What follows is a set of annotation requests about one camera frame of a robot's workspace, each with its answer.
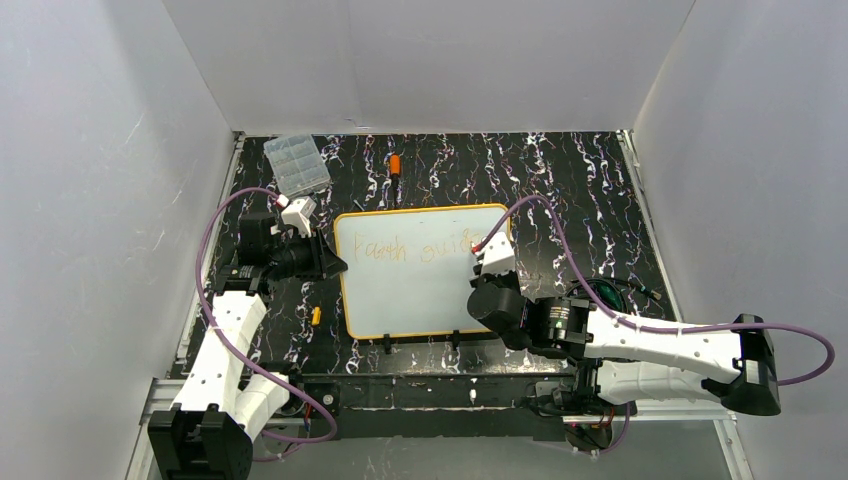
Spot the yellow framed whiteboard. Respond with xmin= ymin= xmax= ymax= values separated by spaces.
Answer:
xmin=333 ymin=203 xmax=507 ymax=340

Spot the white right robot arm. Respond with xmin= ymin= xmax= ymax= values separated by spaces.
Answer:
xmin=467 ymin=272 xmax=782 ymax=416

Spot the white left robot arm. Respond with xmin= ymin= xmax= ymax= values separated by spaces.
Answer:
xmin=147 ymin=213 xmax=347 ymax=479

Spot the clear plastic organizer box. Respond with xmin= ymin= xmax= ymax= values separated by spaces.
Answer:
xmin=263 ymin=134 xmax=331 ymax=199

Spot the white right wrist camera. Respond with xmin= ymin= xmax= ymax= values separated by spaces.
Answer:
xmin=472 ymin=232 xmax=516 ymax=277

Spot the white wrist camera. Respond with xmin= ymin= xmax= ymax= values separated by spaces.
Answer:
xmin=472 ymin=232 xmax=516 ymax=277
xmin=273 ymin=195 xmax=317 ymax=238

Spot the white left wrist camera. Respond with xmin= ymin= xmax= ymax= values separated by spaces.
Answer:
xmin=273 ymin=195 xmax=317 ymax=238

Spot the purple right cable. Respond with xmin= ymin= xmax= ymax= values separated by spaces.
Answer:
xmin=473 ymin=195 xmax=836 ymax=455

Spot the orange handled screwdriver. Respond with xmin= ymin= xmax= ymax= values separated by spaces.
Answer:
xmin=389 ymin=154 xmax=402 ymax=209

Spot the aluminium frame rail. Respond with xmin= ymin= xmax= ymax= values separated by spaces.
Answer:
xmin=125 ymin=373 xmax=751 ymax=479

